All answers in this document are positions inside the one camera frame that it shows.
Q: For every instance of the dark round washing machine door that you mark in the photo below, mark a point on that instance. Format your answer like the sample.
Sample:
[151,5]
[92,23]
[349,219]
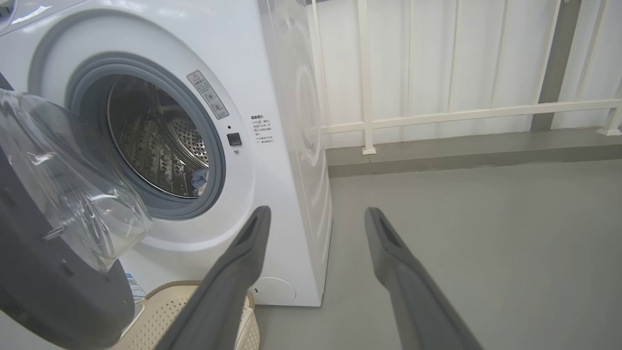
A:
[48,291]

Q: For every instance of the blue cream orange garment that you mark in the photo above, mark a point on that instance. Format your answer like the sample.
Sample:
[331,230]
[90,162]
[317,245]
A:
[199,181]

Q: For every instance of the cream perforated laundry basket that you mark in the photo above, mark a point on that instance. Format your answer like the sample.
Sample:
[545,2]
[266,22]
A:
[160,316]

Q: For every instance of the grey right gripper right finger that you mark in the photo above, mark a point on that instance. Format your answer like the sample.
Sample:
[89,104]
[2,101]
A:
[413,301]

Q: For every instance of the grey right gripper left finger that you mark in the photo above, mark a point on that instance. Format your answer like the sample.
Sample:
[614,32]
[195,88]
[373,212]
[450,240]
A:
[228,291]

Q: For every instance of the white metal railing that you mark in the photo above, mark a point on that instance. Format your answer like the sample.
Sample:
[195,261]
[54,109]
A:
[437,116]

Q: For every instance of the white front-load washing machine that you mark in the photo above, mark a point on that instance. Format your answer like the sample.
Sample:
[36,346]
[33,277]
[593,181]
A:
[272,194]

